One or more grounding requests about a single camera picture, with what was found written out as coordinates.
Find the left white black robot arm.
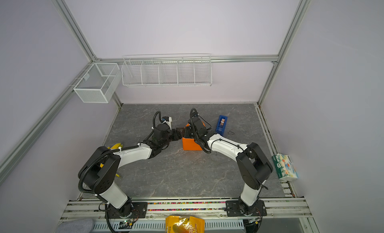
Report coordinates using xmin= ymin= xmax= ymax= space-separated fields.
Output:
xmin=78 ymin=111 xmax=181 ymax=216

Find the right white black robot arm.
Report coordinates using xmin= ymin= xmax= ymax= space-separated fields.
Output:
xmin=188 ymin=108 xmax=273 ymax=214

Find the blue tape dispenser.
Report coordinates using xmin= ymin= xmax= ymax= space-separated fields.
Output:
xmin=216 ymin=115 xmax=228 ymax=136

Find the yellow banana bunch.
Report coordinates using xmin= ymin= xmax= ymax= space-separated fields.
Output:
xmin=107 ymin=142 xmax=123 ymax=178

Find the white mesh square basket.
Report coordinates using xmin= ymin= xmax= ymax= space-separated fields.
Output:
xmin=74 ymin=63 xmax=122 ymax=103

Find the yellow snack bag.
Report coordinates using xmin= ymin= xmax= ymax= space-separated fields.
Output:
xmin=165 ymin=216 xmax=205 ymax=233

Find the green white tissue pack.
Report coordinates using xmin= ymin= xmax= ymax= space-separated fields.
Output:
xmin=272 ymin=153 xmax=299 ymax=182

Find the grey cloth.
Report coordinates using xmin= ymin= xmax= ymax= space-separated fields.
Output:
xmin=55 ymin=219 xmax=94 ymax=233

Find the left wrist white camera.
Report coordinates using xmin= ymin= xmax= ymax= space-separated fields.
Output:
xmin=162 ymin=116 xmax=172 ymax=130

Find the white wire long shelf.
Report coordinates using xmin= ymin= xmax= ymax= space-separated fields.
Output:
xmin=122 ymin=54 xmax=213 ymax=87

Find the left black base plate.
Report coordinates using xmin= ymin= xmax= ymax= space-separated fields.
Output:
xmin=107 ymin=202 xmax=148 ymax=219

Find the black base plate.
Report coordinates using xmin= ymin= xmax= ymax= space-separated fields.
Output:
xmin=225 ymin=199 xmax=267 ymax=217
xmin=107 ymin=202 xmax=148 ymax=219

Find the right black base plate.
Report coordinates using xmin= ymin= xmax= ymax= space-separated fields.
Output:
xmin=225 ymin=199 xmax=267 ymax=217

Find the white slotted cable duct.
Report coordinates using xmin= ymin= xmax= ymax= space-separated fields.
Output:
xmin=111 ymin=219 xmax=246 ymax=233

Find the aluminium rail frame base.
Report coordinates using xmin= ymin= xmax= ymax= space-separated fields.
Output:
xmin=59 ymin=198 xmax=313 ymax=222

